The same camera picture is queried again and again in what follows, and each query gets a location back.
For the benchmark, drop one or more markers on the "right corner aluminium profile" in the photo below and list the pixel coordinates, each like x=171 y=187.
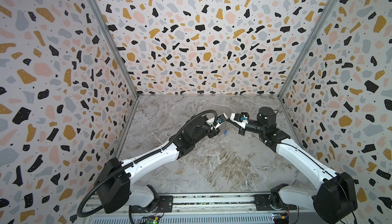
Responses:
x=327 y=11

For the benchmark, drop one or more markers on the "right electronics board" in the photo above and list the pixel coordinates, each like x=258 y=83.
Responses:
x=281 y=218

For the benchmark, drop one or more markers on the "left corner aluminium profile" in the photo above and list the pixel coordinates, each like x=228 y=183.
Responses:
x=109 y=40

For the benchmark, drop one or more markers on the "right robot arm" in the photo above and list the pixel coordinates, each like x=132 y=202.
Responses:
x=334 y=195

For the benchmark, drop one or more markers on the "corner aluminium profile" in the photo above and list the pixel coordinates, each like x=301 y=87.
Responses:
x=109 y=40
x=327 y=11

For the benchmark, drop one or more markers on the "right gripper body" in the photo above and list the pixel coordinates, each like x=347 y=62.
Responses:
x=241 y=126

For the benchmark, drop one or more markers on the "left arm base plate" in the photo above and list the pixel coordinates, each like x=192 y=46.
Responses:
x=162 y=205

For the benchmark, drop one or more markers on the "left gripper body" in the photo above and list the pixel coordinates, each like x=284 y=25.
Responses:
x=207 y=130

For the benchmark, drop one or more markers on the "electronics board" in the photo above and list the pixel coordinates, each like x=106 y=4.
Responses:
x=281 y=218
x=152 y=220

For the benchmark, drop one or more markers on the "left electronics board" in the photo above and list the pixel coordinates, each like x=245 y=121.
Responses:
x=152 y=220

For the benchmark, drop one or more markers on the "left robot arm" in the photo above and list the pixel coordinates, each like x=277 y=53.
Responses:
x=121 y=190

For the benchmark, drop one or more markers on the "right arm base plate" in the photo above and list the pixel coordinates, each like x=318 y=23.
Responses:
x=264 y=202

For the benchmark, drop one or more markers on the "aluminium mounting rail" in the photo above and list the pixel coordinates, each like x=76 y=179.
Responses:
x=207 y=208

